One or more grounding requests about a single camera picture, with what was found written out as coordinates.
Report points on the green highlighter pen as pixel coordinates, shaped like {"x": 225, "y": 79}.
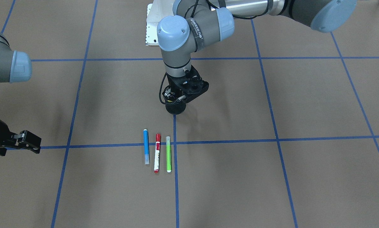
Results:
{"x": 168, "y": 154}

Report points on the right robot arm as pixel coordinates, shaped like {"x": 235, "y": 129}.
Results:
{"x": 15, "y": 66}

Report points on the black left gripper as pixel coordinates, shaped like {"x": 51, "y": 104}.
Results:
{"x": 169, "y": 93}

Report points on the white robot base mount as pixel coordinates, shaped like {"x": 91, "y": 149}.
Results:
{"x": 156, "y": 11}

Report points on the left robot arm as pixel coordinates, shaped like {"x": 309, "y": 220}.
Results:
{"x": 197, "y": 24}

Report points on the black mesh pen cup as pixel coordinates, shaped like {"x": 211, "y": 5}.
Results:
{"x": 175, "y": 109}

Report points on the blue marker pen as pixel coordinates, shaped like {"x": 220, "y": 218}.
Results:
{"x": 146, "y": 147}

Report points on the red marker pen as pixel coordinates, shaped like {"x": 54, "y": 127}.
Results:
{"x": 157, "y": 153}

